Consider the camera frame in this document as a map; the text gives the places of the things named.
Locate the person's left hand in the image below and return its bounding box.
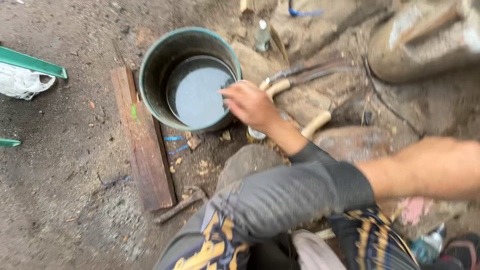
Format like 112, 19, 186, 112
219, 80, 280, 132

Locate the silver tin can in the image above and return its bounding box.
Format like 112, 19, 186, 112
246, 112, 289, 143

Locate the small wood chunk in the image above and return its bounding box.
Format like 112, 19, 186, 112
185, 131, 203, 151

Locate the grey sharpening stone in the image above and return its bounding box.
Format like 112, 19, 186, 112
215, 144, 284, 193

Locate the clear bottle with white cap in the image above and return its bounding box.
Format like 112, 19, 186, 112
254, 19, 271, 52

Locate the green metal bucket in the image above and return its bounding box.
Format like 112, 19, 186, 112
139, 26, 242, 133

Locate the brown wooden plank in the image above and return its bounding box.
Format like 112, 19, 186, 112
110, 67, 177, 211

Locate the person's grey patterned clothing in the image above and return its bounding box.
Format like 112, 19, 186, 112
154, 140, 419, 270

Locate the thin dark wooden stick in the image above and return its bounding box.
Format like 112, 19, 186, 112
152, 187, 208, 225

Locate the brown flat stone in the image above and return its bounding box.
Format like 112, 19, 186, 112
313, 125, 395, 164

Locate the pale pink cloth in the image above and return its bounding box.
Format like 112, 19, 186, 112
292, 229, 339, 270

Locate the large grey stone block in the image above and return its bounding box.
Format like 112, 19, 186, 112
367, 0, 480, 84

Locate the long green metal bar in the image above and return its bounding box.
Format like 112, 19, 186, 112
0, 46, 68, 80

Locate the white plastic bag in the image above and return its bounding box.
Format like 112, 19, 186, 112
0, 62, 57, 101

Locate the pink stone piece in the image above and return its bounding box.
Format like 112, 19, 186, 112
398, 197, 434, 226

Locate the clear bluish plastic bottle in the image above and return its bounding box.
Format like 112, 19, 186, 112
410, 223, 447, 266

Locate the dark red sandal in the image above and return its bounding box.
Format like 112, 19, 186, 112
439, 232, 480, 270

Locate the sickle with wooden handle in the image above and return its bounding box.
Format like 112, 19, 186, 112
265, 67, 361, 101
259, 60, 340, 91
300, 110, 333, 139

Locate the black cable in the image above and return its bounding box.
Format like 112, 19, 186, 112
361, 55, 425, 139

